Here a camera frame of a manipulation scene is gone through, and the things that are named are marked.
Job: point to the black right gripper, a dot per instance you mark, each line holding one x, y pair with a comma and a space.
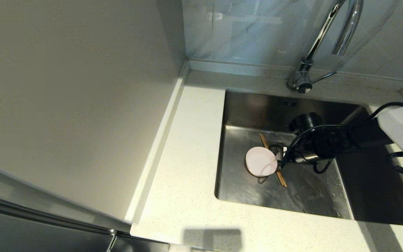
310, 147

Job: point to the brown wooden chopstick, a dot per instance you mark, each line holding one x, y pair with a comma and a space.
280, 178

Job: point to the pink plastic bowl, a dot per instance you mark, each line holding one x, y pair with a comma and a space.
259, 161

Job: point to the chrome gooseneck kitchen faucet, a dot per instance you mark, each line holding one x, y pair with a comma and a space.
303, 82

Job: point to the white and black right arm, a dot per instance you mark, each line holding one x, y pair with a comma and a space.
397, 129

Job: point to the stainless steel sink basin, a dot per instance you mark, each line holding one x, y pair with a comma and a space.
250, 196

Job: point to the round metal drain strainer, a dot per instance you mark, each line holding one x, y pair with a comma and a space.
276, 148

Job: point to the tall beige cabinet panel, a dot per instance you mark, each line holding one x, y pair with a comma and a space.
65, 87

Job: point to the dark grey cabinet front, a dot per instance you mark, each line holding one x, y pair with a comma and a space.
30, 238

